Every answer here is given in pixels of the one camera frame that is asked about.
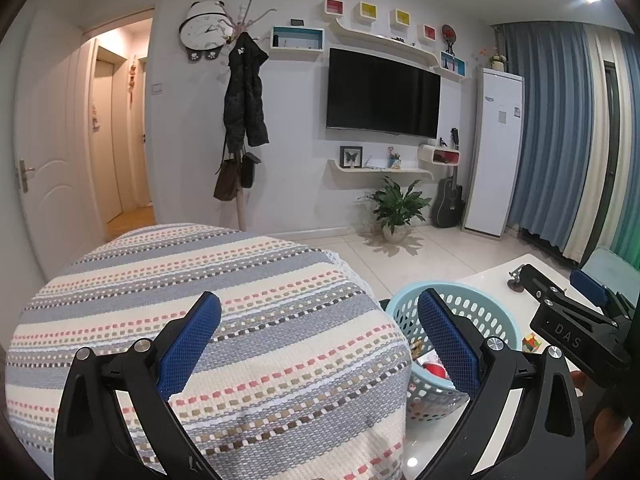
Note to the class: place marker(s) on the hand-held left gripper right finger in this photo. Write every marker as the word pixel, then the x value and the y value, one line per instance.
pixel 450 340

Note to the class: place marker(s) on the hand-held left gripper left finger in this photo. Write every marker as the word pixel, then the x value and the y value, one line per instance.
pixel 187 345

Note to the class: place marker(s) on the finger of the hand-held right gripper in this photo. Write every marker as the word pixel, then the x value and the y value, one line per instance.
pixel 590 285
pixel 540 285

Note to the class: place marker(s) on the light blue plastic basket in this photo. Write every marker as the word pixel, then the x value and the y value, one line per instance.
pixel 400 305

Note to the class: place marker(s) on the person's right hand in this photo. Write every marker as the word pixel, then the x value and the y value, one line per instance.
pixel 612 425

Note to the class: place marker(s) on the teal chair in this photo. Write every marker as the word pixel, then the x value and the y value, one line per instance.
pixel 607 265

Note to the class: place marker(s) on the colourful puzzle cube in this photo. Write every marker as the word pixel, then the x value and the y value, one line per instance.
pixel 532 342

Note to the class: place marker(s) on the striped woven blanket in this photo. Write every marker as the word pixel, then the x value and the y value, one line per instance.
pixel 250 285

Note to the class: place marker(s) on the black acoustic guitar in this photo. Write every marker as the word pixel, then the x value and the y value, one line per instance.
pixel 447 205

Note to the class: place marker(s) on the white standing air conditioner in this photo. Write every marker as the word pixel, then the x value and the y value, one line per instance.
pixel 492 160

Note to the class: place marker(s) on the potted green plant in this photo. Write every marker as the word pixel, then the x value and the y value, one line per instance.
pixel 397 205

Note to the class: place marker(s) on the white coat rack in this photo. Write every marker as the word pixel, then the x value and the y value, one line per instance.
pixel 243 210

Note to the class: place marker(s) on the blue white curtain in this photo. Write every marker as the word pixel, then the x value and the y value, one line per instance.
pixel 555 135

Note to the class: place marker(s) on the red white box shelf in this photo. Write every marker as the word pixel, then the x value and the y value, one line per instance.
pixel 440 156

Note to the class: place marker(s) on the brown hanging bag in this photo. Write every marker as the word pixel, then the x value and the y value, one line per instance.
pixel 227 182

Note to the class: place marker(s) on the white curved lower shelf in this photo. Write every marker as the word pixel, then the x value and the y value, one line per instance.
pixel 380 172

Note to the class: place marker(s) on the white curved shelf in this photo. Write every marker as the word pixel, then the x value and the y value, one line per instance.
pixel 380 172
pixel 380 40

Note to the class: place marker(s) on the black hanging bag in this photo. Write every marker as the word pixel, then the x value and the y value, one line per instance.
pixel 249 172

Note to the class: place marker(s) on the small pen holder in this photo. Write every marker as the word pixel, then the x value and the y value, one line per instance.
pixel 395 160

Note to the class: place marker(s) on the papers on shelf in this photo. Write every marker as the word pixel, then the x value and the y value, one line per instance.
pixel 376 162

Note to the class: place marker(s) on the framed butterfly picture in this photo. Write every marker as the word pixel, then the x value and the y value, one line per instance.
pixel 351 156

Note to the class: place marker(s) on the hallway inner door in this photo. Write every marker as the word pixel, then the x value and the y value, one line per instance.
pixel 110 135

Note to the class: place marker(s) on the flower pot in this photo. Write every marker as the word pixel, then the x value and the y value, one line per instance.
pixel 496 61

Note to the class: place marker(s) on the dark hanging coat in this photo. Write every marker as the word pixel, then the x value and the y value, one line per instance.
pixel 245 90

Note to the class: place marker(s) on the red round fan ornament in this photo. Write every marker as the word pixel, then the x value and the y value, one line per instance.
pixel 450 35

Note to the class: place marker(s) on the white door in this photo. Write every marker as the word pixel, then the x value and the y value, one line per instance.
pixel 60 110

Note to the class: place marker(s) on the white curved upper shelf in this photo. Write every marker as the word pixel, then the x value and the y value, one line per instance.
pixel 380 40

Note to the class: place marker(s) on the small metal mount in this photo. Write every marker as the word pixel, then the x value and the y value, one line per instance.
pixel 516 280

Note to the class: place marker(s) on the blue pink wall box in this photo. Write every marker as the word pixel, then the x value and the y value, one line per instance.
pixel 452 64

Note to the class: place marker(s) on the black wall television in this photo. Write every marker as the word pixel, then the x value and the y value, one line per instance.
pixel 382 92

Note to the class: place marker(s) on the white wall switch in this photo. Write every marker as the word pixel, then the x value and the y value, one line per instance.
pixel 157 88

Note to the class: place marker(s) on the red wall cube shelf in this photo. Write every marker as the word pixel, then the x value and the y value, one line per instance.
pixel 429 31
pixel 334 7

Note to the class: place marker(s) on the yellow wall cube shelf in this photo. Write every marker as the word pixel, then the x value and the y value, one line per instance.
pixel 367 11
pixel 403 17

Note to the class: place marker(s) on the panda wall clock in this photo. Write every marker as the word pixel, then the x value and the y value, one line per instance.
pixel 205 30

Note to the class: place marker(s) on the long blue-lined wall box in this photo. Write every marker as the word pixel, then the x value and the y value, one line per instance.
pixel 297 40

